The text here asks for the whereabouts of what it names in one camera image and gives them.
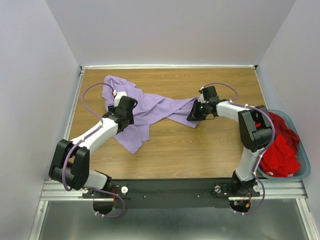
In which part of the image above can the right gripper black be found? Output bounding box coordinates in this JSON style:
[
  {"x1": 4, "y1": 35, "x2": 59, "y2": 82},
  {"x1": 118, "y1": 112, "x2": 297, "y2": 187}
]
[{"x1": 187, "y1": 99, "x2": 209, "y2": 121}]

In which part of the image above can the purple t shirt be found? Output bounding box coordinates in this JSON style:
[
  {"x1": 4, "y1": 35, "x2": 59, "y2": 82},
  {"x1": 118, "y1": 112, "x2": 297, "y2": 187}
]
[{"x1": 102, "y1": 75, "x2": 198, "y2": 155}]

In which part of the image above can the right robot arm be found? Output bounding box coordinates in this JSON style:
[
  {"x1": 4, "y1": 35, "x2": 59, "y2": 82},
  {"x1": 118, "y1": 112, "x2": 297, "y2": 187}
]
[{"x1": 187, "y1": 84, "x2": 276, "y2": 198}]

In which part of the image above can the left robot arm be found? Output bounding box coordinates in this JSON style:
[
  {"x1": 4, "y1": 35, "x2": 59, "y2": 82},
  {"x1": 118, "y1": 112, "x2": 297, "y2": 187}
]
[{"x1": 48, "y1": 92, "x2": 138, "y2": 198}]

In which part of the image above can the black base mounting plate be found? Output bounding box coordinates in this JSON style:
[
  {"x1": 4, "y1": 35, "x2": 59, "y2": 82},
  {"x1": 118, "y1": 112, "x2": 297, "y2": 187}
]
[{"x1": 82, "y1": 177, "x2": 261, "y2": 214}]

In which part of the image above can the dark red t shirt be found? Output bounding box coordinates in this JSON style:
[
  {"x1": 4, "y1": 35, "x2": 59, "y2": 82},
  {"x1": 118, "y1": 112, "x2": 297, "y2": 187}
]
[{"x1": 270, "y1": 112, "x2": 300, "y2": 155}]

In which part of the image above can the teal plastic basket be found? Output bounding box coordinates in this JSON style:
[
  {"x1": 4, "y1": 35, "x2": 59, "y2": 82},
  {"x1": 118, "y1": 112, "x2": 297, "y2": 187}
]
[{"x1": 257, "y1": 109, "x2": 311, "y2": 181}]

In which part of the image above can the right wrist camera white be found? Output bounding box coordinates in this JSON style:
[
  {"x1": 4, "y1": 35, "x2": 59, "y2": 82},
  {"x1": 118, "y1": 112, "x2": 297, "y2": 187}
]
[{"x1": 198, "y1": 85, "x2": 218, "y2": 103}]

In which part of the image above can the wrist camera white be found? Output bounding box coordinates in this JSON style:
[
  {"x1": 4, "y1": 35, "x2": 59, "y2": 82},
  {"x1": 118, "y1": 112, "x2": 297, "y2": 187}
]
[
  {"x1": 198, "y1": 85, "x2": 218, "y2": 103},
  {"x1": 112, "y1": 90, "x2": 127, "y2": 107}
]

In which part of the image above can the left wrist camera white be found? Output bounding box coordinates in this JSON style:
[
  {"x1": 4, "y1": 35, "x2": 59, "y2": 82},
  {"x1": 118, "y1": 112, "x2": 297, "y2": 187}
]
[{"x1": 112, "y1": 90, "x2": 127, "y2": 107}]

